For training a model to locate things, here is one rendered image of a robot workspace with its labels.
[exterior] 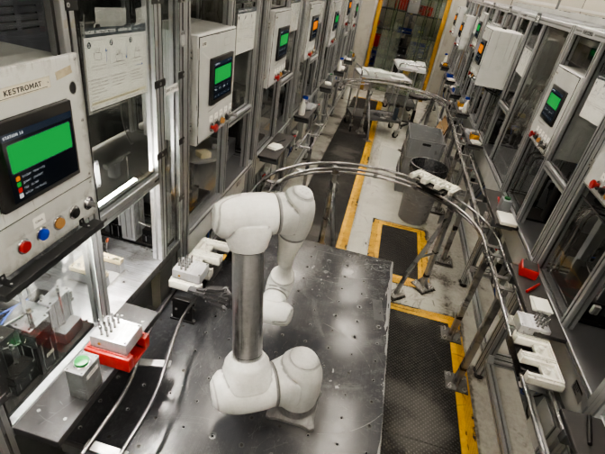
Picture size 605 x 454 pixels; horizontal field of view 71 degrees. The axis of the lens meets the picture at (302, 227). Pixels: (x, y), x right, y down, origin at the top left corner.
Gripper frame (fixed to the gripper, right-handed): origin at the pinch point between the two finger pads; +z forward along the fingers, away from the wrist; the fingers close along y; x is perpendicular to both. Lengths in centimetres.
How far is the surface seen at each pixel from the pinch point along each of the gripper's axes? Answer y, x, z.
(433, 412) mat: -87, -45, -129
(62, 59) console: 94, 35, 20
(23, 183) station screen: 71, 55, 17
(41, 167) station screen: 73, 50, 17
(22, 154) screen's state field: 78, 54, 17
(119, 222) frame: 13.1, -15.6, 44.2
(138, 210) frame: 19.0, -19.6, 37.1
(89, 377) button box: 11, 58, 7
